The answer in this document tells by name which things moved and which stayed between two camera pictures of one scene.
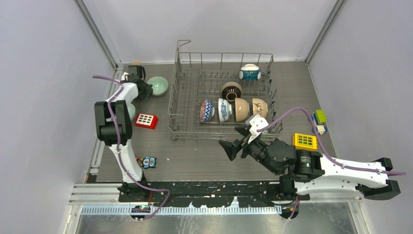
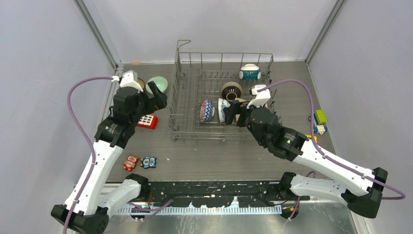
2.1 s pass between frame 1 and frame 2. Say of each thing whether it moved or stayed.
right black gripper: moved
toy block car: stayed
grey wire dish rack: stayed
